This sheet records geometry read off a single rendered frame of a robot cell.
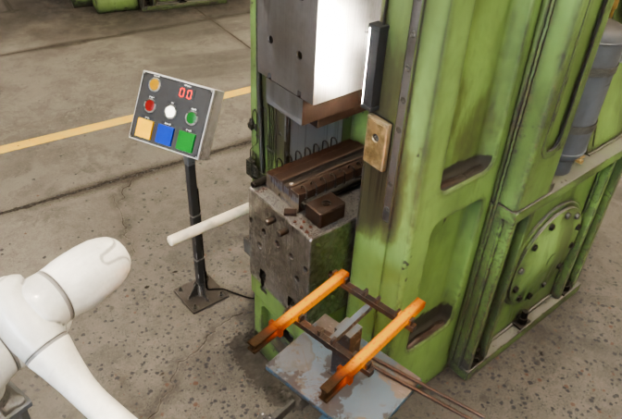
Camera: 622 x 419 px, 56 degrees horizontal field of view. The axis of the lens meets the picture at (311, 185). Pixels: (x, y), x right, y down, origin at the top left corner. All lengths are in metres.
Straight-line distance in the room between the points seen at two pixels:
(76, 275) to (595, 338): 2.54
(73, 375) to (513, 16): 1.51
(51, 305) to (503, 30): 1.44
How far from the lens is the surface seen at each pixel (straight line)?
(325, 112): 1.97
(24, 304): 1.40
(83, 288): 1.42
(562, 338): 3.22
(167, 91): 2.42
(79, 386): 1.38
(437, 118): 1.71
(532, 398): 2.93
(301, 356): 1.99
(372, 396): 1.92
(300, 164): 2.26
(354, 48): 1.88
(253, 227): 2.33
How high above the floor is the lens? 2.23
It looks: 36 degrees down
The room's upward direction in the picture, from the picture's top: 3 degrees clockwise
